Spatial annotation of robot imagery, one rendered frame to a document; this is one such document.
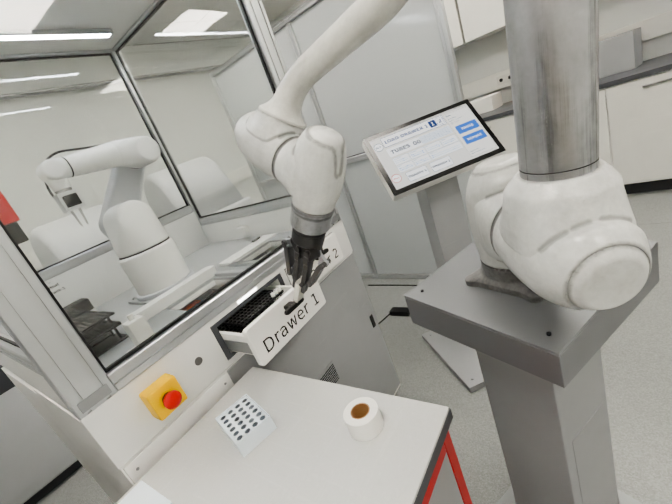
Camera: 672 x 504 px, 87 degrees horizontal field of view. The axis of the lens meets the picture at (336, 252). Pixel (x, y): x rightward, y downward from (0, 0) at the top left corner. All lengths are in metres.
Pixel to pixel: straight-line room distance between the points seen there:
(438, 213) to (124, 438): 1.37
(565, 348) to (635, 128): 2.88
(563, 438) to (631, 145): 2.77
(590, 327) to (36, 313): 1.02
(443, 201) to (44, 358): 1.45
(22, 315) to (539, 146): 0.91
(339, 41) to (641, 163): 3.08
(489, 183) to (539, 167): 0.18
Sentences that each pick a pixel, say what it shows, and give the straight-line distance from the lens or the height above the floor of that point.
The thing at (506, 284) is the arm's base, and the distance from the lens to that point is 0.84.
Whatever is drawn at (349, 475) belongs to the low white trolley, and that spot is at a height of 0.76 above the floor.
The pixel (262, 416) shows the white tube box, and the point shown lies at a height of 0.79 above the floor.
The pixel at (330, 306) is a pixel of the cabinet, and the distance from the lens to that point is 1.36.
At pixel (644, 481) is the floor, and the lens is 1.61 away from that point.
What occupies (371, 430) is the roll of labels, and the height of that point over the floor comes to 0.78.
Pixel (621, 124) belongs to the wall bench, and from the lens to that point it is 3.49.
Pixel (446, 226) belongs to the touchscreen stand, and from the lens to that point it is 1.71.
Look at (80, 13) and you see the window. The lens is 1.09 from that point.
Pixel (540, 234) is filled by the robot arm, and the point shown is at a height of 1.06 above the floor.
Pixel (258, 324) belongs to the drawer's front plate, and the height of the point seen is 0.92.
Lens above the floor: 1.30
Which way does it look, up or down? 19 degrees down
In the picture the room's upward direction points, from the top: 21 degrees counter-clockwise
